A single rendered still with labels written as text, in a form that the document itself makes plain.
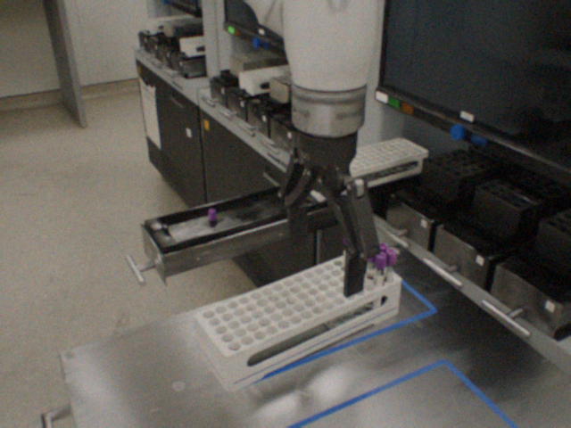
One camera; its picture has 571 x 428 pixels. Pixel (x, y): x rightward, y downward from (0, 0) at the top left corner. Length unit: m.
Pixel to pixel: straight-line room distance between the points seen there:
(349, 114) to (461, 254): 0.54
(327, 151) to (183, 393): 0.36
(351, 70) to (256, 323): 0.35
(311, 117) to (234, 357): 0.31
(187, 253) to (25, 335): 1.28
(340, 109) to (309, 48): 0.08
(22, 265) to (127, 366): 1.87
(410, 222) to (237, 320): 0.55
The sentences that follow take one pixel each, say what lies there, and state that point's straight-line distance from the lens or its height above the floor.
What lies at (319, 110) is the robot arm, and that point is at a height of 1.17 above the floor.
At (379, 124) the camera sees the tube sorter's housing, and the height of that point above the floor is 0.90.
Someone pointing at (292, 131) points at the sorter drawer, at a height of 0.80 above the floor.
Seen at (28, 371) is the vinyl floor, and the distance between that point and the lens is 2.14.
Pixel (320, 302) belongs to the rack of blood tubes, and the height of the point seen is 0.88.
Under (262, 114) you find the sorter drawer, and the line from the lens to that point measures 1.72.
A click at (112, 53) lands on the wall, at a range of 4.67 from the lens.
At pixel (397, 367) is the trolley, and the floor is 0.82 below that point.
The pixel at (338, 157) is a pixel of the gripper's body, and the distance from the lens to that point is 0.69.
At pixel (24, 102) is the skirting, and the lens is 4.64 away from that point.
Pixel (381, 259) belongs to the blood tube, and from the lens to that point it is 0.81.
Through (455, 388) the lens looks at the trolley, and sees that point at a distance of 0.81.
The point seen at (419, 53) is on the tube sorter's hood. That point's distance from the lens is 1.23.
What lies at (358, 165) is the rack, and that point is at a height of 0.86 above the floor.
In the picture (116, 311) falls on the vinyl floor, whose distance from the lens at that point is 2.28.
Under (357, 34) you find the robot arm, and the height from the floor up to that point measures 1.25.
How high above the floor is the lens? 1.39
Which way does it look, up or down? 29 degrees down
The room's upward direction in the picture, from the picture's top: straight up
